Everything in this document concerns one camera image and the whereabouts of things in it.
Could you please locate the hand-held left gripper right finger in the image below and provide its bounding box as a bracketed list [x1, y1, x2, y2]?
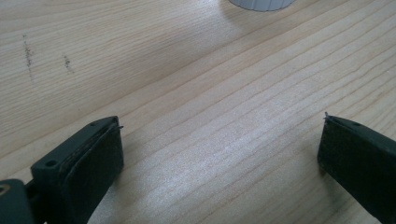
[317, 112, 396, 224]

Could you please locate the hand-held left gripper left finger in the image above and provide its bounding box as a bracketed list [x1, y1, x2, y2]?
[30, 116, 125, 224]

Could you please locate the white ribbed round container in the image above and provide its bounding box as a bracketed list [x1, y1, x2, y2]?
[228, 0, 297, 12]

